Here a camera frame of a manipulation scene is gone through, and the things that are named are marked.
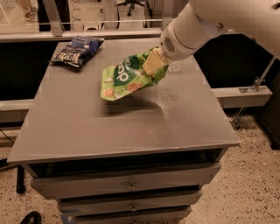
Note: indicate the black office chair base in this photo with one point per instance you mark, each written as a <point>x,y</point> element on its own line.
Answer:
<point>132,4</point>

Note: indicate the clear plastic water bottle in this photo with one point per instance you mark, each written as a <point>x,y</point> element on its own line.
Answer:
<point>175,67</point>

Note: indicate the black shoe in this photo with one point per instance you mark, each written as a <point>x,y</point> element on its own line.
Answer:
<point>33,217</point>

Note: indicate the bottom grey drawer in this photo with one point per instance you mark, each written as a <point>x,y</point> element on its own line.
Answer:
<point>161,214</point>

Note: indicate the grey drawer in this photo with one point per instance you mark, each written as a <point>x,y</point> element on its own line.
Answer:
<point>132,181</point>
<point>130,203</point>
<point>161,214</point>

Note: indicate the green rice chip bag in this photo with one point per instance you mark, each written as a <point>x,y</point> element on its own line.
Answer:
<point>129,76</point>

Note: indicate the top grey drawer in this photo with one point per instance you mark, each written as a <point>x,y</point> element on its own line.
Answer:
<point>132,181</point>

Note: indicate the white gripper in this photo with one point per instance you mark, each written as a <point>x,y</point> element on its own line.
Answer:
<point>176,46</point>

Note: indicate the metal railing bar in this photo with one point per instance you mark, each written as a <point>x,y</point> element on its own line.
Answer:
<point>68,35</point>

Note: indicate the middle grey drawer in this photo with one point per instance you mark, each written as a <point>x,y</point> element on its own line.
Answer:
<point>130,203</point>

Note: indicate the black stand leg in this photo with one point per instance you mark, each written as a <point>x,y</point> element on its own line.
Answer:
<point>20,187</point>

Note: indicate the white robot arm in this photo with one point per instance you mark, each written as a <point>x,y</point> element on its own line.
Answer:
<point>202,20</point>

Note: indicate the blue kettle chip bag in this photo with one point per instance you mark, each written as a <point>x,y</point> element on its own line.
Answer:
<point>79,51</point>

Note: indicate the grey drawer cabinet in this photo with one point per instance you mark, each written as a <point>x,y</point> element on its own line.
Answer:
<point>70,130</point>

